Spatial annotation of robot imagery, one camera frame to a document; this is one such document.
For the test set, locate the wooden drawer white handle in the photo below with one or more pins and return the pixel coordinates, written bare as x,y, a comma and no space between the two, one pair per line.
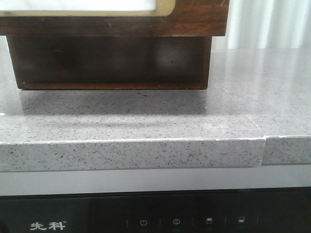
189,18

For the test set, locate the dark brown wooden drawer cabinet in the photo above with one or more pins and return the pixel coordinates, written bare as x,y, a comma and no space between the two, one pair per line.
98,62

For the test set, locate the black appliance control panel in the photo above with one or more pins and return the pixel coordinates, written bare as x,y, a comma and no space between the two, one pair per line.
268,210

